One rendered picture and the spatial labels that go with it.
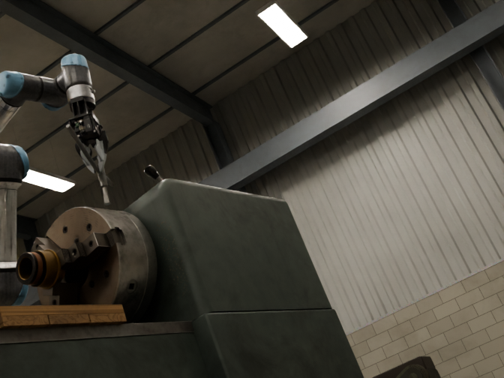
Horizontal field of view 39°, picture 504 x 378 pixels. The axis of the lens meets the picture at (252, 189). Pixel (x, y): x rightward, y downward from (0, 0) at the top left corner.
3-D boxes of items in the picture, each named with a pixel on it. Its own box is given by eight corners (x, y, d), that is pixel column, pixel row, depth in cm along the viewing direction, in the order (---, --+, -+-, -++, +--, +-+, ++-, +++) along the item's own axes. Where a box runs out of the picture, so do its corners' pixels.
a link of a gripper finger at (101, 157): (93, 166, 191) (86, 136, 194) (100, 173, 197) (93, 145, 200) (104, 162, 191) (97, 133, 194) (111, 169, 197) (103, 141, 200)
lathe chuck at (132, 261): (72, 346, 184) (57, 232, 193) (157, 316, 167) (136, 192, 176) (43, 349, 177) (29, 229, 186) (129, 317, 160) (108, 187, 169)
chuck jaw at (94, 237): (89, 255, 175) (118, 229, 170) (95, 272, 173) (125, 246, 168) (52, 253, 166) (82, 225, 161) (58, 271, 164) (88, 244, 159)
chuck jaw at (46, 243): (74, 273, 178) (49, 251, 185) (82, 256, 177) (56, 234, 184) (37, 272, 169) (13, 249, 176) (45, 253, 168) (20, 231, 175)
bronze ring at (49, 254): (42, 261, 173) (9, 259, 166) (64, 243, 169) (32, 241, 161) (51, 295, 169) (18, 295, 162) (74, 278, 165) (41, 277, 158)
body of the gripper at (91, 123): (70, 138, 193) (63, 100, 197) (81, 150, 201) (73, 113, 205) (97, 130, 193) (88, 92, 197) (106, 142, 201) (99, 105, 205)
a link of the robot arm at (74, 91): (71, 100, 207) (98, 92, 207) (74, 114, 205) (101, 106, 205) (62, 88, 200) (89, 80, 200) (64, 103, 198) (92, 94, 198)
